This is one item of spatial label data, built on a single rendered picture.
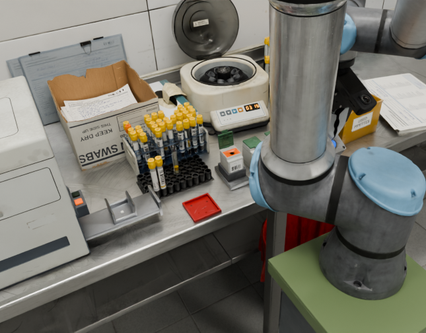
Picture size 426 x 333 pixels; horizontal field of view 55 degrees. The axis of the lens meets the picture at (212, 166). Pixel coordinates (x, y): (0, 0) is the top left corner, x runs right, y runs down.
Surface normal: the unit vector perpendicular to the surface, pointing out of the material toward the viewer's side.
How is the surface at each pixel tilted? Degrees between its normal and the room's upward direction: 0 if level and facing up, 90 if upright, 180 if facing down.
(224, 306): 0
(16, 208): 90
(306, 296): 2
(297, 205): 94
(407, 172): 9
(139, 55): 90
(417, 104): 1
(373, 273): 71
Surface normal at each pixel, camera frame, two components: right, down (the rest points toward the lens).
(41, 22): 0.47, 0.53
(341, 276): -0.69, 0.18
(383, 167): 0.10, -0.76
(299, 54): -0.28, 0.75
